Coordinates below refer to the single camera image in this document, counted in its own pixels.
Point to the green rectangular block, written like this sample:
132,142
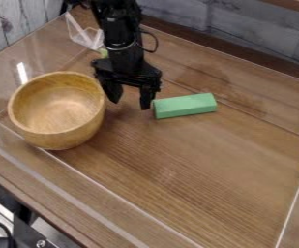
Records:
185,105

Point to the clear acrylic tray enclosure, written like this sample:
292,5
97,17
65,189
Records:
205,181

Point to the red felt strawberry fruit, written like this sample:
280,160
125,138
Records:
104,53

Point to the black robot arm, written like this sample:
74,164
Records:
120,18

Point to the wooden bowl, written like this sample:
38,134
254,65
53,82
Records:
58,109

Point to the black metal table bracket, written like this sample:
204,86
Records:
28,237

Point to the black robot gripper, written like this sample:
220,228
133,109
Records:
128,68

